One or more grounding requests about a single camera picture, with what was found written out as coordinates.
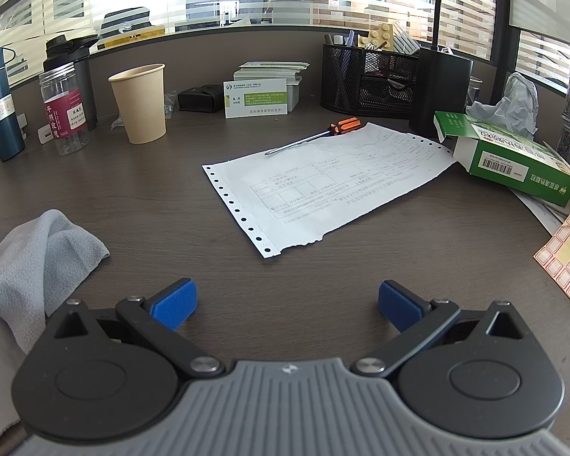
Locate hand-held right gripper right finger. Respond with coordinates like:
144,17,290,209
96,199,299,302
350,279,529,379

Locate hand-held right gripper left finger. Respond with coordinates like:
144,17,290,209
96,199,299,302
45,278,226,379

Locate grey towel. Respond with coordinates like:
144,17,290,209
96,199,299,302
0,209,111,357

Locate white printed paper sheet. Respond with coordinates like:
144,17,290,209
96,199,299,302
202,122,458,260

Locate white loose paper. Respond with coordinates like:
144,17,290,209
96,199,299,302
510,189,570,237

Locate pink sticker label sheet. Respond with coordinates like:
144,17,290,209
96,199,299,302
533,209,570,321

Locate green and white carton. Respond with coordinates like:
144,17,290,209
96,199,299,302
432,111,570,208

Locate clear plastic wrapper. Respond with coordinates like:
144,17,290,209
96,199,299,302
110,90,176,131

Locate beige paper cup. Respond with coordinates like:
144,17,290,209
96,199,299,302
108,63,167,145

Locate small black pouch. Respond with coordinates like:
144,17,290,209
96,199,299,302
177,84,226,114

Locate white and green business card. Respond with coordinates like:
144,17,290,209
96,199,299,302
223,78,288,119

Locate black rectangular box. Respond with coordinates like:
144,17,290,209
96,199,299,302
411,47,473,136

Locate clear jar with red label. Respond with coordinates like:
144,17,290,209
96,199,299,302
38,67,91,157

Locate black mesh desk organizer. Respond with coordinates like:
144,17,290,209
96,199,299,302
321,40,421,119

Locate grey plastic bag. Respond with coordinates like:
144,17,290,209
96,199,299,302
465,72,538,136

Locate stack of white card boxes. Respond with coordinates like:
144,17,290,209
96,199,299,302
233,61,310,112

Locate dark blue thermos bottle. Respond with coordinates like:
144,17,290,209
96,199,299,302
0,47,26,162

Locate yellow toy bricks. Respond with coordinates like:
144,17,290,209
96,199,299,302
359,23,402,51

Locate yellow flat box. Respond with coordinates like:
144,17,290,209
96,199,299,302
97,26,165,51

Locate black water bottle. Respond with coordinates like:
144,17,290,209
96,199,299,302
45,35,99,131

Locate dark bag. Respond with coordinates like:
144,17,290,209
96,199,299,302
100,7,150,39

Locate black lamp pole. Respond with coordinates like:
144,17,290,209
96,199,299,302
432,0,450,51

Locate orange handled screwdriver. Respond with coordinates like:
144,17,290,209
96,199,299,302
264,118,363,157

